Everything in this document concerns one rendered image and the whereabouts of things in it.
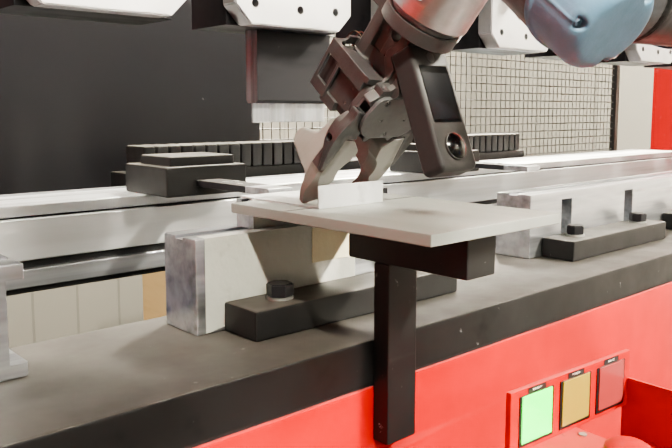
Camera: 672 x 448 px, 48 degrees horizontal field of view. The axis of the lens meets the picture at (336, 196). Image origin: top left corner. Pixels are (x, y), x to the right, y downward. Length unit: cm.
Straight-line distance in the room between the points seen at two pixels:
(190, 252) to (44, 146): 53
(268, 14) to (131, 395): 38
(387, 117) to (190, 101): 70
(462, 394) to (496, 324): 9
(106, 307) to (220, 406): 305
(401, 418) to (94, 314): 298
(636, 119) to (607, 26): 415
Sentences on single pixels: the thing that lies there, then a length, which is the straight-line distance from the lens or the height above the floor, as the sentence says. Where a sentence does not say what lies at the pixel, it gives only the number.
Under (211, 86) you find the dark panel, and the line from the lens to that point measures 136.
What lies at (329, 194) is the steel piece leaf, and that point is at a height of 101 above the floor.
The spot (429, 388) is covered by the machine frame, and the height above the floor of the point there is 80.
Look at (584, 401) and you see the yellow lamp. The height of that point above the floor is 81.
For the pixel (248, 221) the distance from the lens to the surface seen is 79.
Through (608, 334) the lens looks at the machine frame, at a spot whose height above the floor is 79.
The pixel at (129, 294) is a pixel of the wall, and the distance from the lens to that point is 371.
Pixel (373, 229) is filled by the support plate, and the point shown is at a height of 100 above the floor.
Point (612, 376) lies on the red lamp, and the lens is 84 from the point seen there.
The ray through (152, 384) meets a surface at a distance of 63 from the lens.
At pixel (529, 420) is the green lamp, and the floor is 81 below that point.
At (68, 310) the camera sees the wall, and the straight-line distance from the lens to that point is 360.
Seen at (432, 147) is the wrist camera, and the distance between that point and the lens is 63.
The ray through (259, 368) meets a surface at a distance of 65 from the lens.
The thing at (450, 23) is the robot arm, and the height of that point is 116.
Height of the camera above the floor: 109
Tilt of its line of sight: 6 degrees down
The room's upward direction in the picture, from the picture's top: straight up
